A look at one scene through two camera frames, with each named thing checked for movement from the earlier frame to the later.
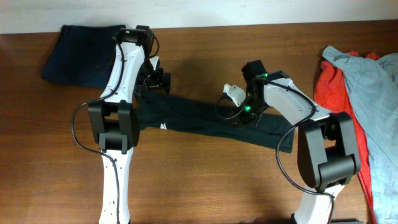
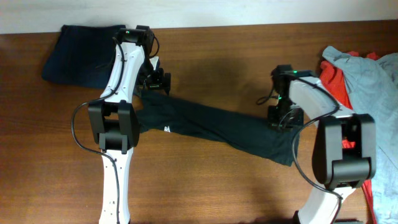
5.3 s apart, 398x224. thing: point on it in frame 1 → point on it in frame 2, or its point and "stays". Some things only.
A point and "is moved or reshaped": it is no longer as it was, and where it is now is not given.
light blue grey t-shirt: (374, 84) stays
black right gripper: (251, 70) → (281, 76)
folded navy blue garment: (81, 55) stays
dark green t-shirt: (197, 116) is moved or reshaped
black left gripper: (158, 82) stays
